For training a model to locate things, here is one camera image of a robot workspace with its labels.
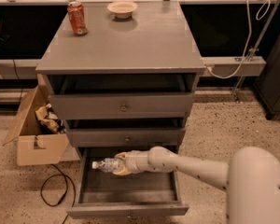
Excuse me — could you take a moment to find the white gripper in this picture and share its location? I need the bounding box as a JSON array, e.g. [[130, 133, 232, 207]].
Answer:
[[113, 150, 150, 176]]

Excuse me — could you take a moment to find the clear plastic water bottle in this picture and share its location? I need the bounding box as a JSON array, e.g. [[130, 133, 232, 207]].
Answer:
[[91, 158, 124, 173]]

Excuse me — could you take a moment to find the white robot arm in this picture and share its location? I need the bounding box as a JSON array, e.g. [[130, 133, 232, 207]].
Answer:
[[115, 147, 280, 224]]

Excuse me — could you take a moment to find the grey bottom drawer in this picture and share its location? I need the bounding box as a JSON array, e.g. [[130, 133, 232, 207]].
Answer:
[[67, 147, 189, 219]]

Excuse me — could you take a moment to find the grey drawer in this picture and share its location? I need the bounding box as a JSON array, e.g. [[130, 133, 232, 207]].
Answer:
[[67, 147, 189, 219], [48, 74, 195, 120], [66, 118, 185, 147]]

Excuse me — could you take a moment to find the grey middle drawer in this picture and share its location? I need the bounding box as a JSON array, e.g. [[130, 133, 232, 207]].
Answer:
[[66, 118, 185, 147]]

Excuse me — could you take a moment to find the grey top drawer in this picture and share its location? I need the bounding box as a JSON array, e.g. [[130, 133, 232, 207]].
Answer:
[[48, 74, 195, 120]]

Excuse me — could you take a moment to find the grey drawer cabinet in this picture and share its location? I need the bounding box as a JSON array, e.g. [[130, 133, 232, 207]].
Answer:
[[36, 2, 204, 152]]

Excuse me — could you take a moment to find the crumpled packaging in box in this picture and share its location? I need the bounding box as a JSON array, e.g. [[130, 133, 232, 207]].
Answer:
[[35, 104, 63, 134]]

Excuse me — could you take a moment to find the open cardboard box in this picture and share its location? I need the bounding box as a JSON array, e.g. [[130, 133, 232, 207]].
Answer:
[[5, 75, 74, 166]]

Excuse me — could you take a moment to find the white ceramic bowl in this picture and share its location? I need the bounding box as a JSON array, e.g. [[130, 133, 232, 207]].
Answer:
[[107, 1, 138, 19]]

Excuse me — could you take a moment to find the orange soda can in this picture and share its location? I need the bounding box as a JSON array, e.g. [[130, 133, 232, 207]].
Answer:
[[67, 1, 88, 35]]

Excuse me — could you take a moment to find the dark grey side cabinet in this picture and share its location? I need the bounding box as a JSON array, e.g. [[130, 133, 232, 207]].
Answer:
[[254, 35, 280, 119]]

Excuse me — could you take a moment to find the black floor cable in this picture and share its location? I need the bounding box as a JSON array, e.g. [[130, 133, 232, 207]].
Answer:
[[40, 163, 77, 224]]

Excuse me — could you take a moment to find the white hanging cable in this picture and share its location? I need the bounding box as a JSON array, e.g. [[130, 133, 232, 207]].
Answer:
[[204, 0, 271, 80]]

